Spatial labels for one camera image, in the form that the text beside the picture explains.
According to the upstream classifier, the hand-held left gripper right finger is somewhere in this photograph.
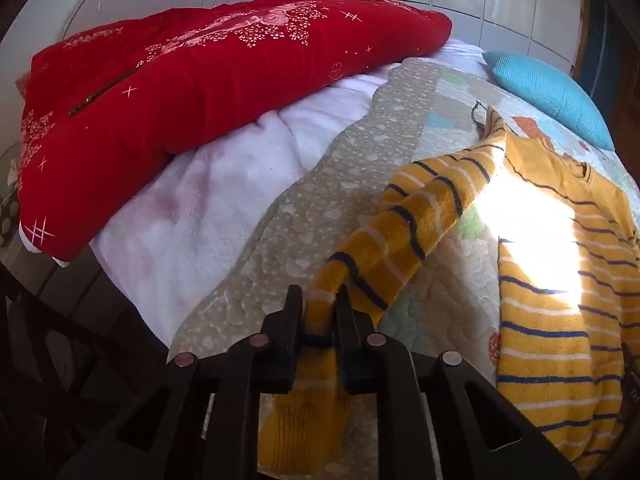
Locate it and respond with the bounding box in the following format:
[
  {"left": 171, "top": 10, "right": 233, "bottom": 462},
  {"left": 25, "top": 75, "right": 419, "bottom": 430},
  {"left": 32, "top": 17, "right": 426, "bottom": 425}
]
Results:
[{"left": 335, "top": 285, "right": 581, "bottom": 480}]

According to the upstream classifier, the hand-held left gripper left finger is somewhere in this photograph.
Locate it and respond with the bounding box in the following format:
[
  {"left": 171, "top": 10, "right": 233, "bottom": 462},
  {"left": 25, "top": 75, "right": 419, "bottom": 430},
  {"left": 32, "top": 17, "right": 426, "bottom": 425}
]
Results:
[{"left": 55, "top": 285, "right": 304, "bottom": 480}]

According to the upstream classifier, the yellow striped knit sweater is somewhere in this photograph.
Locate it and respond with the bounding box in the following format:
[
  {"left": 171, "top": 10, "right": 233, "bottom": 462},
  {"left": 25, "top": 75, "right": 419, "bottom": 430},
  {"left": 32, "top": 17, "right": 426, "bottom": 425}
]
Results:
[{"left": 257, "top": 107, "right": 640, "bottom": 480}]

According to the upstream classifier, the patchwork quilt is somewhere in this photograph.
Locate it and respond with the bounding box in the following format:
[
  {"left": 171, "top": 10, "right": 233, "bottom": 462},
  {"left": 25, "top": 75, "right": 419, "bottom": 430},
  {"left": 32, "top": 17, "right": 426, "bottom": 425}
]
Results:
[{"left": 170, "top": 57, "right": 636, "bottom": 480}]

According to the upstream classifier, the white fleece blanket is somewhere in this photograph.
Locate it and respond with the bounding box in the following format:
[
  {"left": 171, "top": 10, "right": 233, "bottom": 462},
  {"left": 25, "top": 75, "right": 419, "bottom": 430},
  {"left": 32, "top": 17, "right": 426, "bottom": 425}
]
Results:
[{"left": 90, "top": 42, "right": 488, "bottom": 351}]

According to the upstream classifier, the red embroidered pillow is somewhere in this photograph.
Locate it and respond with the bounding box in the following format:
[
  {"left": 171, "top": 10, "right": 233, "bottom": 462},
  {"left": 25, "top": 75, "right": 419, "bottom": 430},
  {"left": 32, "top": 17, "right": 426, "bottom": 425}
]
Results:
[{"left": 15, "top": 0, "right": 453, "bottom": 263}]

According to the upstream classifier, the blue knit pillow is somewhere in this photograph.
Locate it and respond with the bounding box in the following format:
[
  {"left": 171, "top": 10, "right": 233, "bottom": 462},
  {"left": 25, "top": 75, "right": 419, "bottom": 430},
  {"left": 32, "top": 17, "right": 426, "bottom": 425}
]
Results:
[{"left": 482, "top": 51, "right": 616, "bottom": 152}]

